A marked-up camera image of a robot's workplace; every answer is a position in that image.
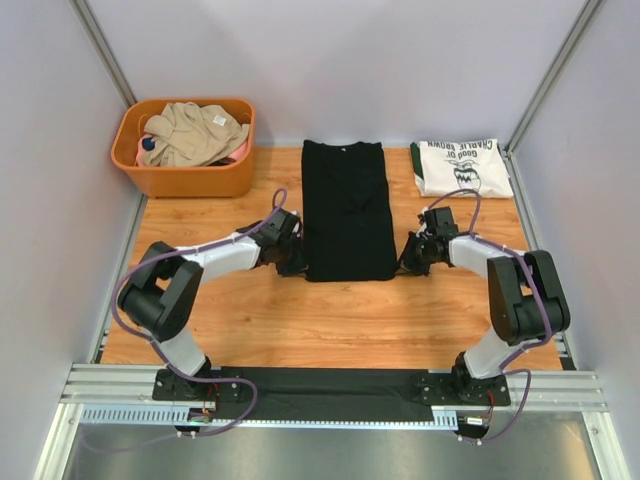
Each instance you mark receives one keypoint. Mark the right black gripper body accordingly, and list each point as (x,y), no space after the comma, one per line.
(416,258)

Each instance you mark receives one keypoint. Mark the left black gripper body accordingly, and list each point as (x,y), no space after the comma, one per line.
(289,261)

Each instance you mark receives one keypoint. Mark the black t shirt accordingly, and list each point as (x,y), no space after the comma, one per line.
(348,232)

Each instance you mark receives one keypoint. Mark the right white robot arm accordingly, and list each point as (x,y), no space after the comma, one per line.
(527,304)

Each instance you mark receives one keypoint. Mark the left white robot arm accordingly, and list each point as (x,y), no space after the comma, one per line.
(159,294)

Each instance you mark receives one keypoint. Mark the folded white printed t shirt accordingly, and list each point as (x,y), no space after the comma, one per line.
(440,167)

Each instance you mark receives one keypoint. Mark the pink garment in basket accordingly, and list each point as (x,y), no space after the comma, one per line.
(230,159)

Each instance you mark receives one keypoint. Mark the orange plastic basket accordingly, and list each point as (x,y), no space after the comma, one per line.
(170,182)

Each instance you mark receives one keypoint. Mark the beige shirt in basket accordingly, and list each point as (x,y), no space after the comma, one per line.
(188,135)

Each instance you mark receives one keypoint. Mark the black base cloth strip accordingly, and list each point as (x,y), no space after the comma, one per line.
(326,394)

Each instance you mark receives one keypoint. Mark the blue garment in basket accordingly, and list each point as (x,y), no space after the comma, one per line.
(148,144)

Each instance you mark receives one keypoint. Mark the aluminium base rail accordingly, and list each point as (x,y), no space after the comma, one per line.
(124,394)

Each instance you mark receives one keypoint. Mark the right aluminium corner post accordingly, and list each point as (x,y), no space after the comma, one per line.
(572,40)

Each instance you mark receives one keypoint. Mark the aluminium corner post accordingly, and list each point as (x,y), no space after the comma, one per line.
(572,40)
(90,23)

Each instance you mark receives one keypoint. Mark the left aluminium corner post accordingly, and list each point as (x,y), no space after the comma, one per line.
(90,23)

